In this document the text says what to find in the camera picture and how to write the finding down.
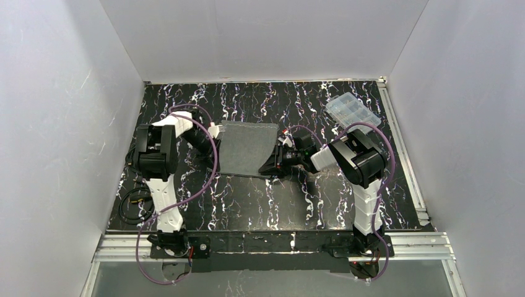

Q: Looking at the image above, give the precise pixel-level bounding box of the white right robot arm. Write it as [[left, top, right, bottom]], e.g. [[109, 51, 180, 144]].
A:
[[258, 129, 387, 236]]

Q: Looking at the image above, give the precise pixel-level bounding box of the clear plastic screw box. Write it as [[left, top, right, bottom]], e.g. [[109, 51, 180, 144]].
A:
[[325, 92, 381, 129]]

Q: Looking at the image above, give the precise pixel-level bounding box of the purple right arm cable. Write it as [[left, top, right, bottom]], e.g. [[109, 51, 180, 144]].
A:
[[280, 122, 397, 283]]

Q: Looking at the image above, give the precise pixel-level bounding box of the grey fabric napkin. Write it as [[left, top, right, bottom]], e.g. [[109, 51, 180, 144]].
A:
[[219, 121, 279, 178]]

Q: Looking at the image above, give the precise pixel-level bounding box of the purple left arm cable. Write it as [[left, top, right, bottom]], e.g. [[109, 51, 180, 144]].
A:
[[136, 103, 220, 286]]

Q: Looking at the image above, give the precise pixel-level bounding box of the aluminium front frame rail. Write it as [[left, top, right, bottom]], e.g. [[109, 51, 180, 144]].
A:
[[94, 231, 456, 262]]

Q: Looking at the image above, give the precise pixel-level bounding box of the lower black coiled cable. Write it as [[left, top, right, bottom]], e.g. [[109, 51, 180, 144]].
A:
[[118, 187, 155, 225]]

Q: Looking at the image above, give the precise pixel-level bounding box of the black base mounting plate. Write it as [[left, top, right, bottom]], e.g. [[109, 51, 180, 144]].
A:
[[147, 230, 395, 279]]

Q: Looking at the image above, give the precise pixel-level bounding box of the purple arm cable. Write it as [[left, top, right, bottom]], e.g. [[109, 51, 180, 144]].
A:
[[280, 122, 397, 283], [136, 103, 220, 286]]

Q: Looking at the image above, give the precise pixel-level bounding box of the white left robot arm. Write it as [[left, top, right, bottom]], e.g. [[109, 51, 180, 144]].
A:
[[133, 111, 224, 233]]

